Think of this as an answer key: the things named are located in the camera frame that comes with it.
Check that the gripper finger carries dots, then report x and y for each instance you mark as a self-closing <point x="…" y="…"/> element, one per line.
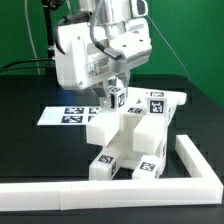
<point x="102" y="92"/>
<point x="122" y="79"/>

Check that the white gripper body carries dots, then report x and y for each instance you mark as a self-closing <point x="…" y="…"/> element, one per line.
<point x="82" y="64"/>

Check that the white chair back part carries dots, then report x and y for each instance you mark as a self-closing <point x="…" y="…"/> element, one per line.
<point x="102" y="129"/>

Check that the white chair seat part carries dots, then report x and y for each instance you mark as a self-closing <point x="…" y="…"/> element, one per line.
<point x="141" y="134"/>

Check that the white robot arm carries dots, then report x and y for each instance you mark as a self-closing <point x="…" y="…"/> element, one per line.
<point x="99" y="46"/>

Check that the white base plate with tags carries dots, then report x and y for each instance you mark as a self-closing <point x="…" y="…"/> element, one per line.
<point x="67" y="115"/>

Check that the black camera stand pole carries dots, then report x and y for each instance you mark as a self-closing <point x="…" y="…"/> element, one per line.
<point x="49" y="6"/>

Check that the white U-shaped frame obstacle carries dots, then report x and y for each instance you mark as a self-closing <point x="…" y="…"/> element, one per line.
<point x="201" y="187"/>

